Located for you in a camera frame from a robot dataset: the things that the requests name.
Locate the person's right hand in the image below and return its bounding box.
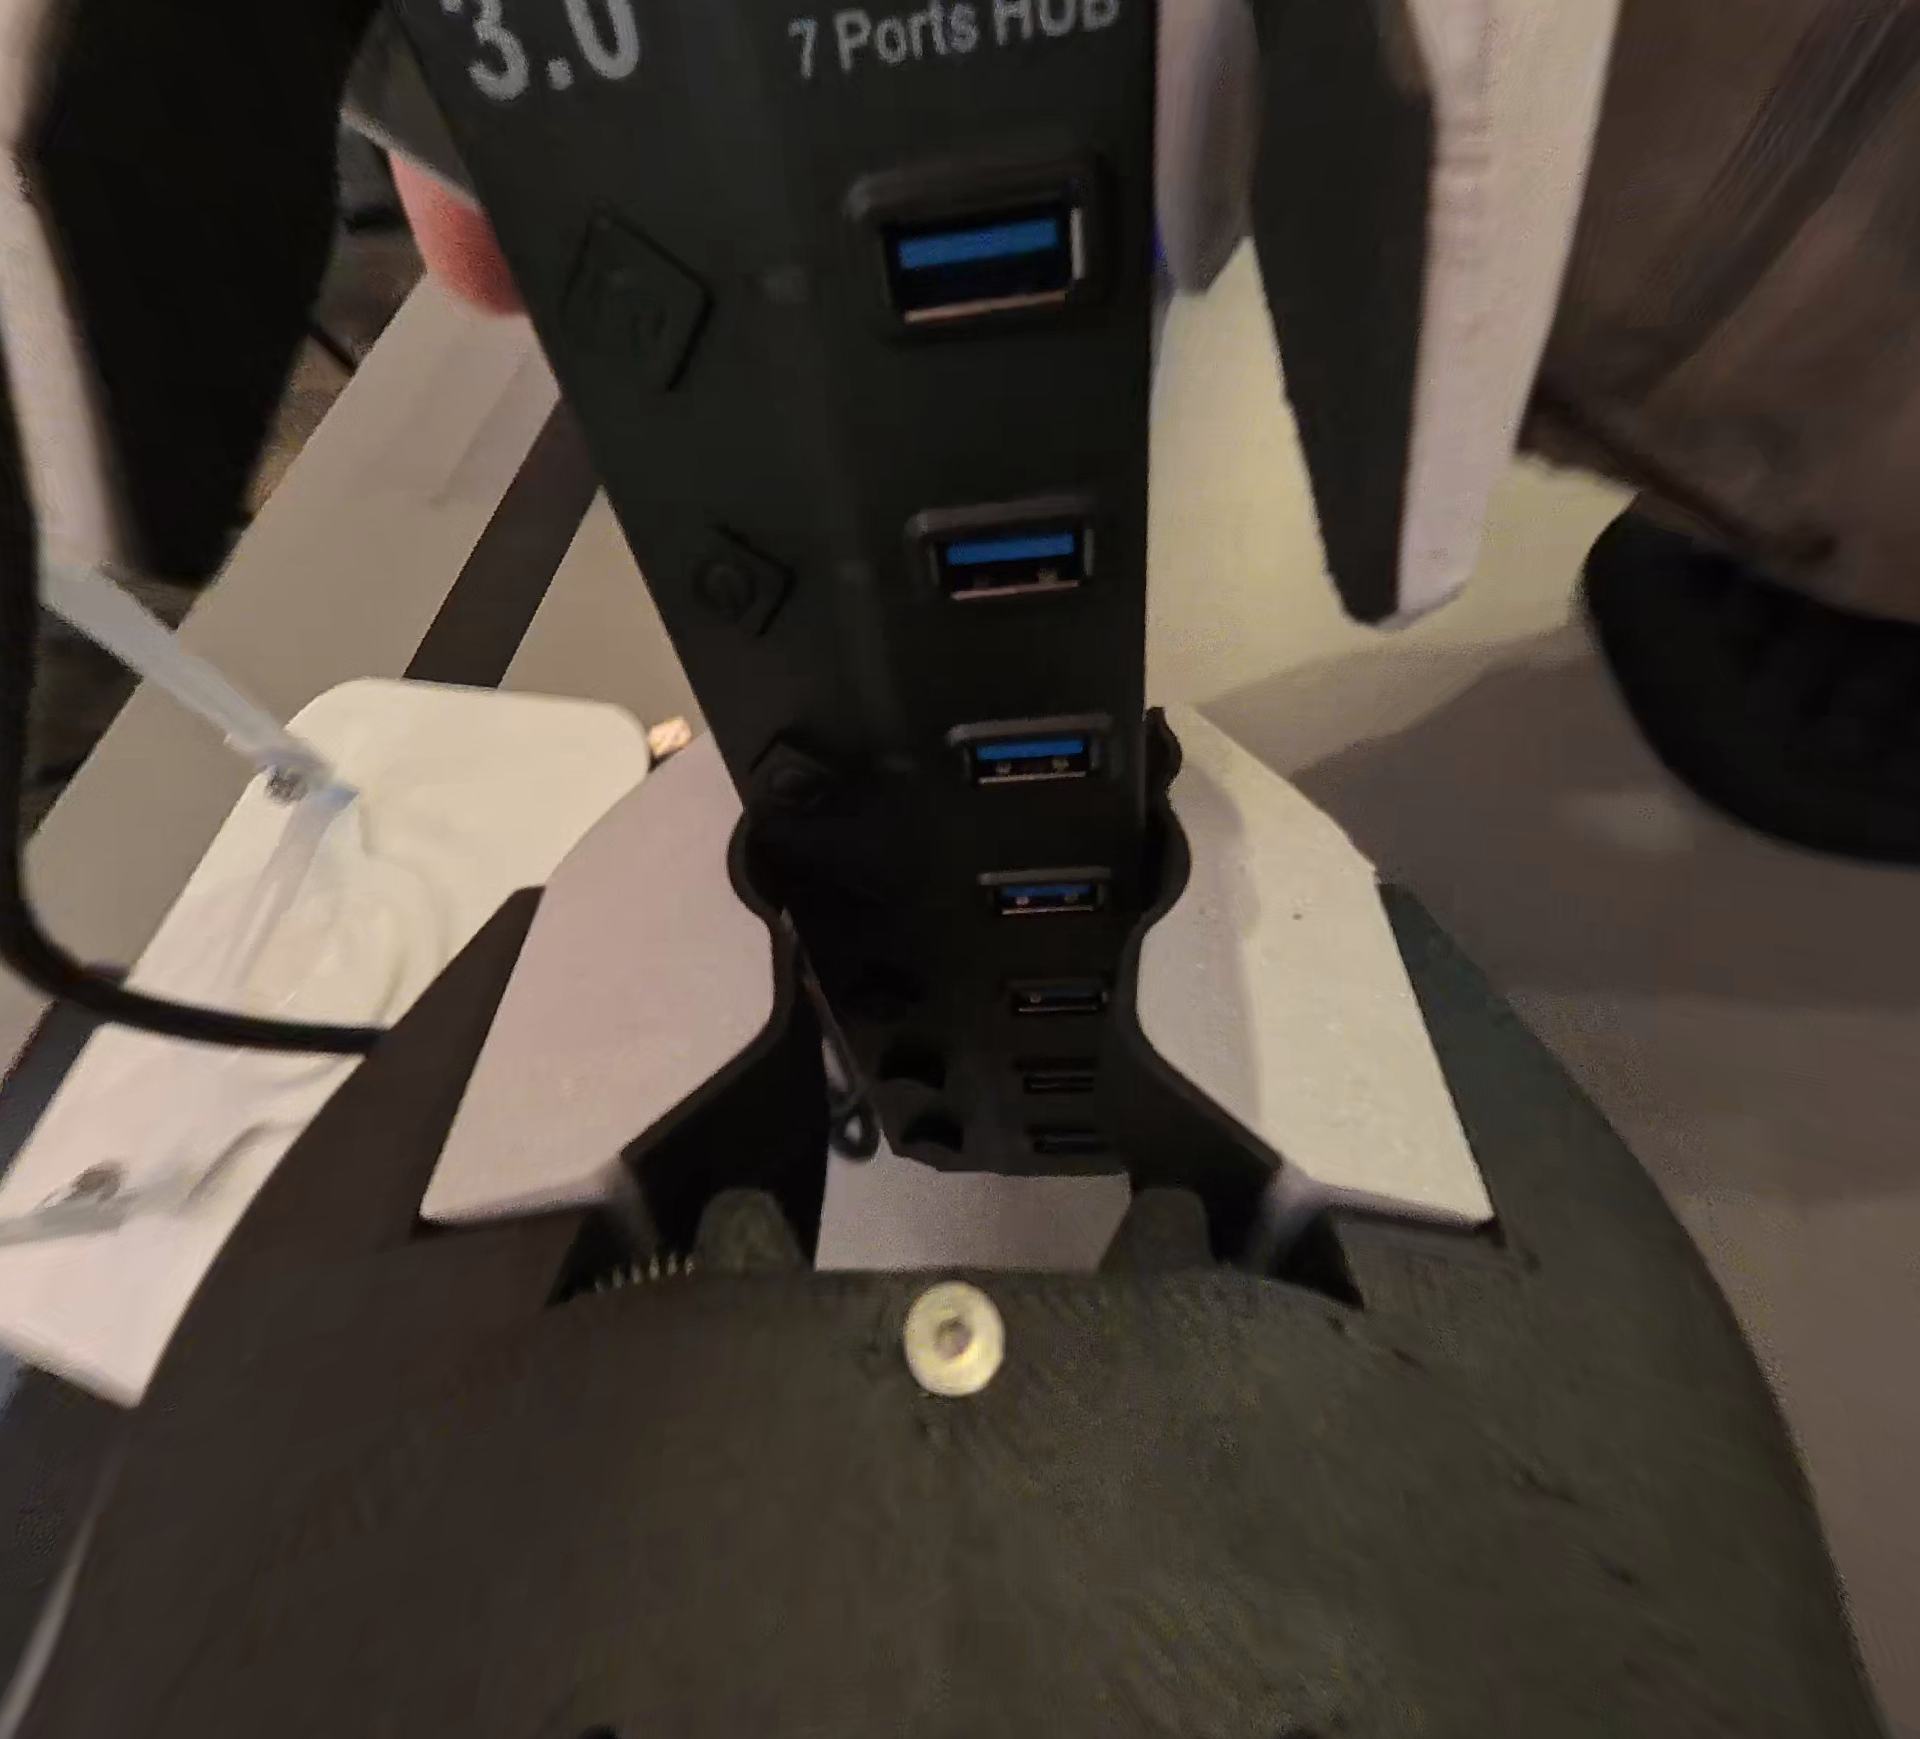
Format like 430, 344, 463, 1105
387, 152, 523, 318

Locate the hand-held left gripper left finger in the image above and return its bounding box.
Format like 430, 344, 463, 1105
416, 733, 833, 1269

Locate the person's right forearm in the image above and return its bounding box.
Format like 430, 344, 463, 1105
1515, 0, 1920, 601

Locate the black multi-port usb hub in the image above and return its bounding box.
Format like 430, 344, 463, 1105
352, 0, 1164, 1178

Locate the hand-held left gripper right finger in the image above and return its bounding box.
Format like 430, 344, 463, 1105
1102, 703, 1505, 1273

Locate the dark cloth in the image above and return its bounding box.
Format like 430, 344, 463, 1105
1579, 516, 1920, 866

